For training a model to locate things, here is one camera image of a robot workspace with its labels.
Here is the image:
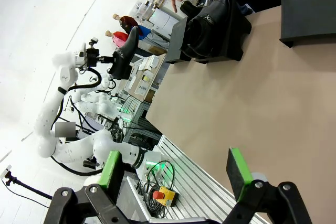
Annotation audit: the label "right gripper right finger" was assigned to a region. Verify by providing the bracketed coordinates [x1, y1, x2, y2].
[222, 146, 313, 224]

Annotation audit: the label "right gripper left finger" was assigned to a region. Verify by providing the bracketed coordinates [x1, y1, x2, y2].
[44, 150, 133, 224]

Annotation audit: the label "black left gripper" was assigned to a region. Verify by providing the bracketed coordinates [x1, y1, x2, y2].
[83, 48, 116, 68]

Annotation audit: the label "black leather loafer shoe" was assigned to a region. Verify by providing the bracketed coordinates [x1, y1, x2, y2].
[180, 0, 215, 57]
[108, 25, 140, 81]
[187, 0, 233, 58]

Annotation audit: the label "grey shoe stand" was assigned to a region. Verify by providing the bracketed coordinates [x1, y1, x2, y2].
[164, 16, 194, 64]

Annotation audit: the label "black shoe stand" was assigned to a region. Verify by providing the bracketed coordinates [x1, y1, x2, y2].
[193, 0, 253, 62]
[279, 0, 336, 48]

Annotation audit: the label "mannequin in red garment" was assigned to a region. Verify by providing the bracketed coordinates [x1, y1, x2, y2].
[104, 29, 132, 48]
[112, 13, 144, 35]

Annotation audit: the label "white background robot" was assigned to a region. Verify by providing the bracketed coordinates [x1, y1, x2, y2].
[70, 73, 119, 116]

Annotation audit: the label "blue cloth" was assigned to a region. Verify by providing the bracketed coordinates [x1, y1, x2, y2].
[138, 24, 153, 41]

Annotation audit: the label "cardboard box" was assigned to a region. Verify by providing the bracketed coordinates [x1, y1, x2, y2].
[146, 44, 169, 57]

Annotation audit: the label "yellow emergency stop box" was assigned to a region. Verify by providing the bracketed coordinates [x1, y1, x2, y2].
[153, 186, 180, 207]

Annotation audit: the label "black bag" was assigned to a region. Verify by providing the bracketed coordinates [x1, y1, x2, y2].
[180, 0, 204, 16]

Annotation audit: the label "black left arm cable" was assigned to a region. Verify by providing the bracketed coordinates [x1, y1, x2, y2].
[51, 66, 103, 130]

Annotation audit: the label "aluminium profile base frame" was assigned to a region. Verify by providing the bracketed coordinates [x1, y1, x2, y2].
[115, 134, 266, 224]

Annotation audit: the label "black coiled cables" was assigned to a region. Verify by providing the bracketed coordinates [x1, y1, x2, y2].
[135, 159, 177, 219]

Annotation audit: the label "black tripod with camera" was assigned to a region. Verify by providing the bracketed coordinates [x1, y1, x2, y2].
[0, 165, 55, 201]

